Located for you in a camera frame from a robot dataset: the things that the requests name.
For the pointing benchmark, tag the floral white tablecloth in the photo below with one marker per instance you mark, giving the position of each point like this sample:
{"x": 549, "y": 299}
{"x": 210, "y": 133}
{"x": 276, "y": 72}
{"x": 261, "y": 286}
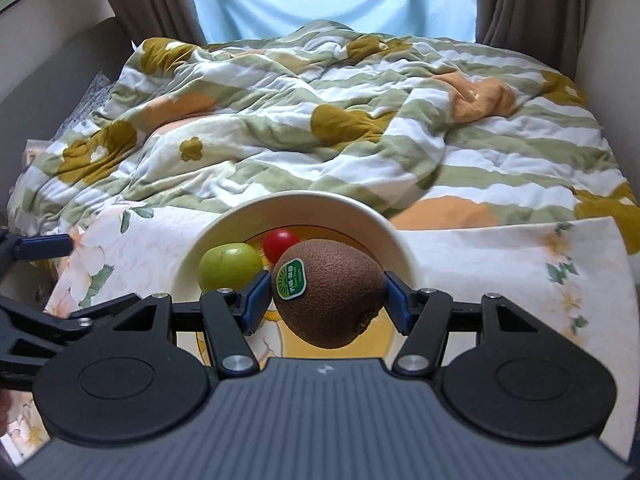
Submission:
{"x": 575, "y": 276}

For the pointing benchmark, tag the floral striped quilt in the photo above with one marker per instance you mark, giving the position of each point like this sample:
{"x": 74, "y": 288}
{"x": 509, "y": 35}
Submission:
{"x": 433, "y": 133}

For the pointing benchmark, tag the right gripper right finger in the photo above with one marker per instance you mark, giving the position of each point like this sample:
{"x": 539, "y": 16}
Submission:
{"x": 422, "y": 316}

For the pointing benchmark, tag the cream bowl with yellow cartoon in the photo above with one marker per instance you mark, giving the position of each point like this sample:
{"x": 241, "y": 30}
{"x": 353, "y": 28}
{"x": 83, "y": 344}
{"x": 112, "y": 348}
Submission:
{"x": 308, "y": 215}

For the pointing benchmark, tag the green apple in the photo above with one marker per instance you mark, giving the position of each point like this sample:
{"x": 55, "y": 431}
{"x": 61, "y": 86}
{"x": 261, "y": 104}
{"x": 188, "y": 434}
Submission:
{"x": 231, "y": 265}

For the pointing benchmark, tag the person's left hand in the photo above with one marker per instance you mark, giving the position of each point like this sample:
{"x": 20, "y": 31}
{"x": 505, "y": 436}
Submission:
{"x": 6, "y": 407}

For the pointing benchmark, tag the brown kiwi with sticker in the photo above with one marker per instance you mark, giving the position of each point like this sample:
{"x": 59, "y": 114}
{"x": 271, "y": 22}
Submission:
{"x": 327, "y": 292}

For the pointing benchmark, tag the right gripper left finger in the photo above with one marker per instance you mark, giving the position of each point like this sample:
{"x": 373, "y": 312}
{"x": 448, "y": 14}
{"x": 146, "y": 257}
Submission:
{"x": 229, "y": 317}

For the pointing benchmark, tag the grey bed headboard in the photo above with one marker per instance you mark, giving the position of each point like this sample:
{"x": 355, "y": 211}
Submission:
{"x": 39, "y": 104}

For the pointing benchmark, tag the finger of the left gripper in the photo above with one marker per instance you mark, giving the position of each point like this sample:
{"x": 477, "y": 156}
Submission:
{"x": 42, "y": 247}

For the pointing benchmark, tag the patterned grey pillow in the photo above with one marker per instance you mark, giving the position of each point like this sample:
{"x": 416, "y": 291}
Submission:
{"x": 97, "y": 93}

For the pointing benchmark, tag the right brown curtain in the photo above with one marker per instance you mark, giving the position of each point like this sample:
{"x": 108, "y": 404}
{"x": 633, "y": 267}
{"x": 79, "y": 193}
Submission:
{"x": 549, "y": 30}

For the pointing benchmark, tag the red cherry tomato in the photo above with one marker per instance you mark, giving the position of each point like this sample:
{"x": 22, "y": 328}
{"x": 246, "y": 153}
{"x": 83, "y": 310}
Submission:
{"x": 276, "y": 242}

